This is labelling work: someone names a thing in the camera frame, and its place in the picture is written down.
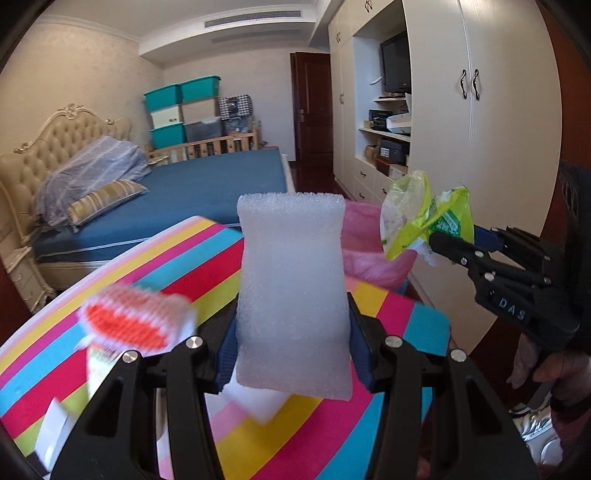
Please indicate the white bedside table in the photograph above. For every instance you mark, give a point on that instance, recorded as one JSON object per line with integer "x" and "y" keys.
{"x": 23, "y": 271}

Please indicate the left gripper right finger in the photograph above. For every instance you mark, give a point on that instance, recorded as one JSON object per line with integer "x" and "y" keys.
{"x": 474, "y": 436}

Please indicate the striped yellow pillow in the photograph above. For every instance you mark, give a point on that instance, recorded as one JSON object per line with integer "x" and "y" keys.
{"x": 102, "y": 200}

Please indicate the green plastic wrapper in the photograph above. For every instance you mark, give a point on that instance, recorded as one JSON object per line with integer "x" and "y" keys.
{"x": 411, "y": 213}

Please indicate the black television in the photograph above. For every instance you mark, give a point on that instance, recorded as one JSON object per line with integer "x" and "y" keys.
{"x": 396, "y": 64}

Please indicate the grey blue folded quilt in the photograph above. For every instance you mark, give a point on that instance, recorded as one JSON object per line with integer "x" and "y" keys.
{"x": 94, "y": 166}

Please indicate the orange white foam net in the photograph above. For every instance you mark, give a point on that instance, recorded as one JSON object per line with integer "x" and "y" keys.
{"x": 123, "y": 317}

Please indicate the person hand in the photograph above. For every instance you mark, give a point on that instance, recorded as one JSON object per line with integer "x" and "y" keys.
{"x": 570, "y": 372}

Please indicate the grey storage box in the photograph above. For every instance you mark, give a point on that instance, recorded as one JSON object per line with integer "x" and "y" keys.
{"x": 203, "y": 129}

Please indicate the dark wooden door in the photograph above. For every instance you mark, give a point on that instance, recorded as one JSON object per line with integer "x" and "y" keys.
{"x": 311, "y": 77}

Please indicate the teal storage box lower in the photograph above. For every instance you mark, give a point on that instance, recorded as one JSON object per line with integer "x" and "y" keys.
{"x": 168, "y": 135}

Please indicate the white paper packet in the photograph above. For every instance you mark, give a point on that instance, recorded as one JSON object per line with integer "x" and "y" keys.
{"x": 55, "y": 428}

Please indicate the white foam block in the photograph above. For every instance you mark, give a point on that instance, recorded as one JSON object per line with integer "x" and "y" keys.
{"x": 293, "y": 309}

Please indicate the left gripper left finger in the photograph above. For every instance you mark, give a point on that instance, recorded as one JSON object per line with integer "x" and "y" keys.
{"x": 115, "y": 436}

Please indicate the pink trash bag bin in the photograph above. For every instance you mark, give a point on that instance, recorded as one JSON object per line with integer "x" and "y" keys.
{"x": 363, "y": 253}

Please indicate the ceiling air vent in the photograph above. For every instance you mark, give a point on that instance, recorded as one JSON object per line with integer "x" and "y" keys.
{"x": 254, "y": 16}

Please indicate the beige tufted headboard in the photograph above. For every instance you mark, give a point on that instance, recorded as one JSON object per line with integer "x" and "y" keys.
{"x": 64, "y": 133}

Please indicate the white L-shaped foam piece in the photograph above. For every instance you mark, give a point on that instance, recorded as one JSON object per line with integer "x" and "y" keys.
{"x": 260, "y": 404}

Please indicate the teal storage box top-left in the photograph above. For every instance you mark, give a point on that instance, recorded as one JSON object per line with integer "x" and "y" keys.
{"x": 163, "y": 97}

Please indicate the checkered black white bag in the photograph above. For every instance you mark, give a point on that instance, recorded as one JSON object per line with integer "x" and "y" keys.
{"x": 239, "y": 106}

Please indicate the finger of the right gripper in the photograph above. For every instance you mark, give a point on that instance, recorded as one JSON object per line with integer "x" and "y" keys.
{"x": 478, "y": 262}
{"x": 495, "y": 239}

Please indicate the wooden crib rail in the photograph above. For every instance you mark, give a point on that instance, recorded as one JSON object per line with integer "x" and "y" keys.
{"x": 233, "y": 143}

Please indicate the white printer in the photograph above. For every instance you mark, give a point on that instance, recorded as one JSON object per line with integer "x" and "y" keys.
{"x": 400, "y": 124}

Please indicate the white storage box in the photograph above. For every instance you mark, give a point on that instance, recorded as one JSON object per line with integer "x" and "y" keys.
{"x": 166, "y": 116}

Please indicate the blue bed mattress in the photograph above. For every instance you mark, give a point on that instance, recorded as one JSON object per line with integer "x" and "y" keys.
{"x": 207, "y": 187}

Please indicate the teal storage box top-right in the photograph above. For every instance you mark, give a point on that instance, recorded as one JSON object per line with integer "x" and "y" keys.
{"x": 200, "y": 88}

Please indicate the black safe box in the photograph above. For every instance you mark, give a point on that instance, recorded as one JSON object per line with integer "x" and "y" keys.
{"x": 392, "y": 152}

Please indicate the striped colourful tablecloth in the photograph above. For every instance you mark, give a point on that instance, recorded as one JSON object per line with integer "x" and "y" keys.
{"x": 257, "y": 434}

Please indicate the white wardrobe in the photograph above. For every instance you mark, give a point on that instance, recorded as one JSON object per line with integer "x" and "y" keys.
{"x": 486, "y": 101}

